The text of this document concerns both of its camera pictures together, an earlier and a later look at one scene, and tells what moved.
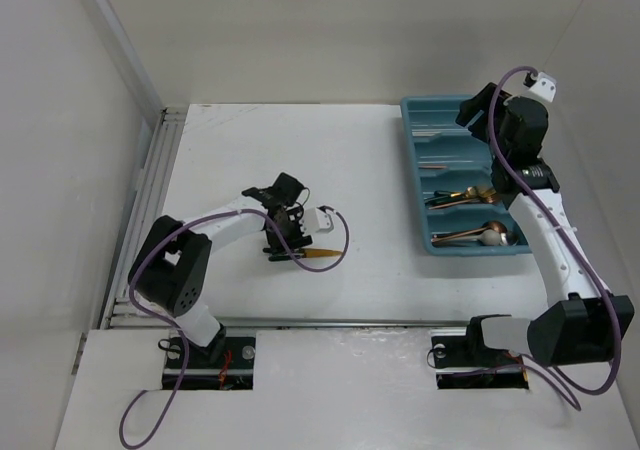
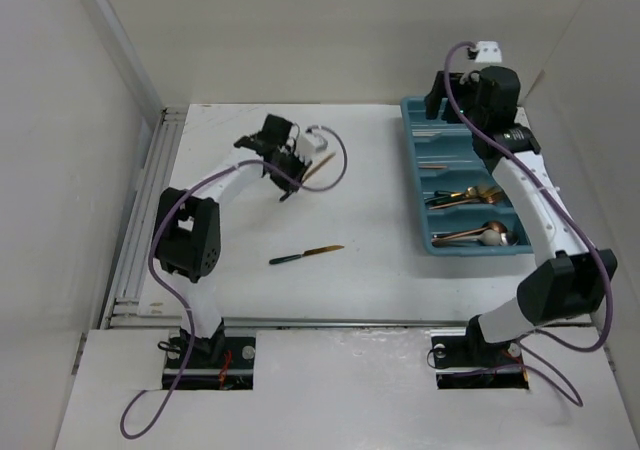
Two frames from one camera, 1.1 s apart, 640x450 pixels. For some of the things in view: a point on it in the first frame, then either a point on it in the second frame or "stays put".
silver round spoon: x=509 y=238 stays put
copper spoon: x=495 y=225 stays put
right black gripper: x=470 y=107 to x=433 y=99
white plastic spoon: x=489 y=237 stays put
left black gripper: x=298 y=238 to x=302 y=167
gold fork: x=487 y=194 stays put
